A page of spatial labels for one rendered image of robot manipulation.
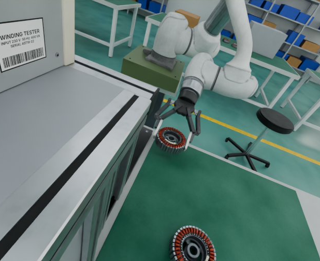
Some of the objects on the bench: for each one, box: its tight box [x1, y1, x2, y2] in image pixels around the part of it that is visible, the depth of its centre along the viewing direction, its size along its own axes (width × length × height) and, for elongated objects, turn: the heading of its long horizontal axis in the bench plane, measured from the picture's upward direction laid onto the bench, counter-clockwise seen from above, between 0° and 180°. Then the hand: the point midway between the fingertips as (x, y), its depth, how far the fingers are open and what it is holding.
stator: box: [169, 226, 216, 261], centre depth 47 cm, size 11×11×4 cm
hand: (171, 139), depth 69 cm, fingers closed on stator, 11 cm apart
